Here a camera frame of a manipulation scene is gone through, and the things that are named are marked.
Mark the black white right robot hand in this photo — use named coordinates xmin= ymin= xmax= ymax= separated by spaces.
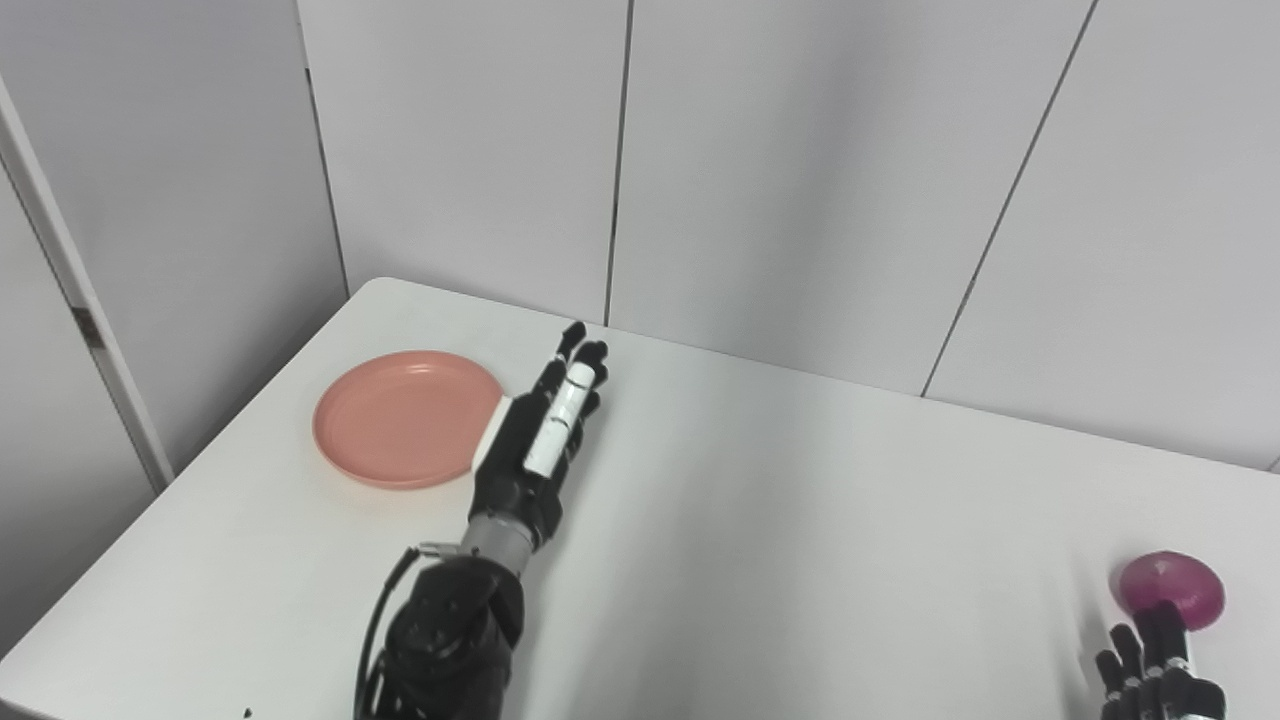
xmin=1094 ymin=600 xmax=1228 ymax=720

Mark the purple red onion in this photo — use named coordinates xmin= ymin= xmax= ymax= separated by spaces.
xmin=1118 ymin=551 xmax=1226 ymax=632

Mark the pink round plate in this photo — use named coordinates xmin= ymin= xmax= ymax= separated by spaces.
xmin=312 ymin=350 xmax=504 ymax=491

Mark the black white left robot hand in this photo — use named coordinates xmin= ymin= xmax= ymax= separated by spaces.
xmin=468 ymin=321 xmax=610 ymax=554

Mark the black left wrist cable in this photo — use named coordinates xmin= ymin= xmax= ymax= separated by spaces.
xmin=352 ymin=545 xmax=423 ymax=720

